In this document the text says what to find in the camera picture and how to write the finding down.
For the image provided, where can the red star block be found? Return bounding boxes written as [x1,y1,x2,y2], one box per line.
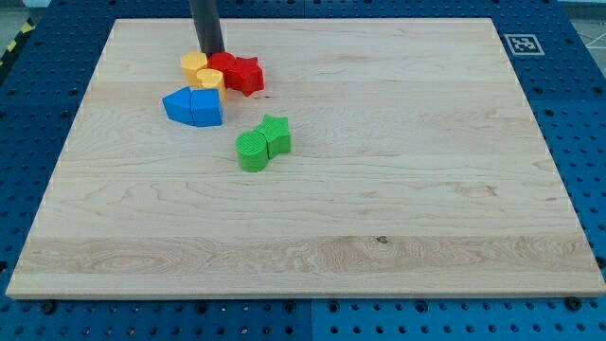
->
[227,57,264,97]

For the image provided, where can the green cylinder block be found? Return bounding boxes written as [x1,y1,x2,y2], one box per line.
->
[235,131,269,172]

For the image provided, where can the blue block right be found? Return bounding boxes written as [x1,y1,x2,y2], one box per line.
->
[190,89,223,127]

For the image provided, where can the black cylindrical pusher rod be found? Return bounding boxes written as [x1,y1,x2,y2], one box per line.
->
[189,0,224,56]

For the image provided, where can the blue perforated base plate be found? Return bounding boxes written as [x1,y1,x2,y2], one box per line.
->
[1,0,605,340]

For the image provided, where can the green star block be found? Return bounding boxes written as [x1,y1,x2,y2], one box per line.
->
[255,115,292,159]

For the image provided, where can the yellow hexagon block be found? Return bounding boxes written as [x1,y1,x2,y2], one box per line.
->
[180,51,207,87]

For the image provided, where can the wooden board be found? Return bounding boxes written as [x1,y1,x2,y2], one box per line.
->
[7,18,605,299]

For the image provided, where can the yellow rounded block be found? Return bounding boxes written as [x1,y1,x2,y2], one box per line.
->
[196,68,226,101]

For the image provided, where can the white fiducial marker tag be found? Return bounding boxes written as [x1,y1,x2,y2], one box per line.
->
[505,33,544,56]

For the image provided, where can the red cylinder block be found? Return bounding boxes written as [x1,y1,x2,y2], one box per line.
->
[208,52,236,88]

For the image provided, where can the blue pointed block left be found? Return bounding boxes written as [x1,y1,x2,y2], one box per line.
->
[162,87,194,125]

